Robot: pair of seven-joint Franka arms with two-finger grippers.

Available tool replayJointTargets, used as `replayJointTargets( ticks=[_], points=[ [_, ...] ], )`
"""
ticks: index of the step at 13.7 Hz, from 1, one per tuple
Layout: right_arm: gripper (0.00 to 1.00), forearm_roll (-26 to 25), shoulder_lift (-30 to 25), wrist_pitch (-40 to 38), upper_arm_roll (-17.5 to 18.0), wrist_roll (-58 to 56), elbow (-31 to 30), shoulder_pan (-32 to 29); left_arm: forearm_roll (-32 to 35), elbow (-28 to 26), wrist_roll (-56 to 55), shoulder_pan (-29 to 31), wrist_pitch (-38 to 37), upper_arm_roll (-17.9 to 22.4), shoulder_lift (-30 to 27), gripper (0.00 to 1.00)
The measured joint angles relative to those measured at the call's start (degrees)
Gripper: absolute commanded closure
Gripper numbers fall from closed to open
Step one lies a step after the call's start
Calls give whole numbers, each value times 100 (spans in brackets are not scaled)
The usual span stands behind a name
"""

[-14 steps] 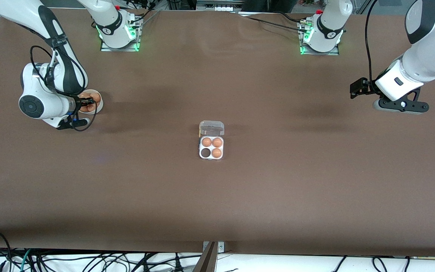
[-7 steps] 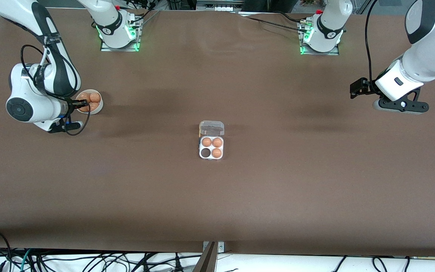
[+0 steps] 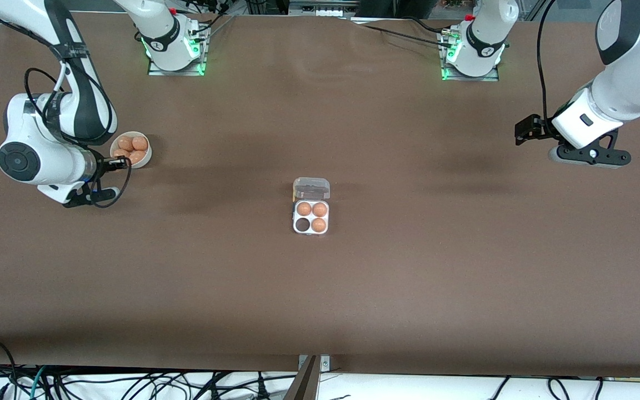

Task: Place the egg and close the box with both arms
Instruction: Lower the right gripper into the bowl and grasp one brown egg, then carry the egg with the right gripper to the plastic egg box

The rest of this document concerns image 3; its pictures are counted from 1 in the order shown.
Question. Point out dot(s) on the brown egg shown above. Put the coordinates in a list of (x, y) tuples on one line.
[(140, 143), (119, 153), (319, 224), (138, 157), (319, 209), (304, 209), (125, 143)]

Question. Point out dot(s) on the clear plastic egg box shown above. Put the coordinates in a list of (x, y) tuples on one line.
[(311, 189)]

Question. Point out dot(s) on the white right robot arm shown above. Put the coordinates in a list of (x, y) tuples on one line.
[(36, 161)]

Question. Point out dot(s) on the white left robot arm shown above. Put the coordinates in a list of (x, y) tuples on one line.
[(625, 83)]

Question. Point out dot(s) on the white round bowl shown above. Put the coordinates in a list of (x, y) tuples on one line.
[(143, 163)]

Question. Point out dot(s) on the dark grey metal bar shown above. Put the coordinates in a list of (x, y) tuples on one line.
[(304, 383)]

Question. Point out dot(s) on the small metal bracket plate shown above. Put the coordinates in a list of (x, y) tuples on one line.
[(325, 364)]

